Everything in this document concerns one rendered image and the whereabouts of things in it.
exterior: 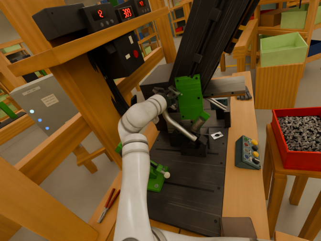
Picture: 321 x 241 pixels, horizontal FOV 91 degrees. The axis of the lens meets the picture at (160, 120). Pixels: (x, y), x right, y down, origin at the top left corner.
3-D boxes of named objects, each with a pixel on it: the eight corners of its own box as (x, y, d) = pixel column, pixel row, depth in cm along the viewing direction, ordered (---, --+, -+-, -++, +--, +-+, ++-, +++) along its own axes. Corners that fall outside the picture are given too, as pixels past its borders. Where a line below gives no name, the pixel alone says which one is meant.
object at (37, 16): (94, 25, 56) (83, 2, 52) (60, 36, 46) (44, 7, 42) (81, 30, 59) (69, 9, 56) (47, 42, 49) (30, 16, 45)
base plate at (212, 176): (231, 85, 129) (231, 82, 128) (220, 241, 52) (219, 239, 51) (182, 90, 148) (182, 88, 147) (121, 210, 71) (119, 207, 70)
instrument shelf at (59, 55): (169, 13, 104) (167, 5, 102) (61, 64, 41) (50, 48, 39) (138, 24, 115) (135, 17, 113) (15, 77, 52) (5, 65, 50)
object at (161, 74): (193, 104, 119) (183, 60, 101) (183, 131, 98) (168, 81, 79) (170, 106, 128) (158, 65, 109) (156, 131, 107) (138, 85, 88)
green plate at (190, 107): (207, 112, 81) (203, 71, 74) (204, 119, 74) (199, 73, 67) (185, 113, 87) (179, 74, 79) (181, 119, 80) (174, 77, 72)
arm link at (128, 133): (115, 118, 51) (114, 158, 43) (129, 101, 46) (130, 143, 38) (133, 124, 55) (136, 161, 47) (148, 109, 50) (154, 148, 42)
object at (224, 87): (244, 80, 86) (244, 75, 84) (245, 95, 75) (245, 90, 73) (177, 88, 104) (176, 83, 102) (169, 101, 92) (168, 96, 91)
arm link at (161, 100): (140, 109, 66) (132, 114, 61) (154, 89, 60) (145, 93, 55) (156, 123, 66) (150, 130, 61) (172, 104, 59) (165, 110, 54)
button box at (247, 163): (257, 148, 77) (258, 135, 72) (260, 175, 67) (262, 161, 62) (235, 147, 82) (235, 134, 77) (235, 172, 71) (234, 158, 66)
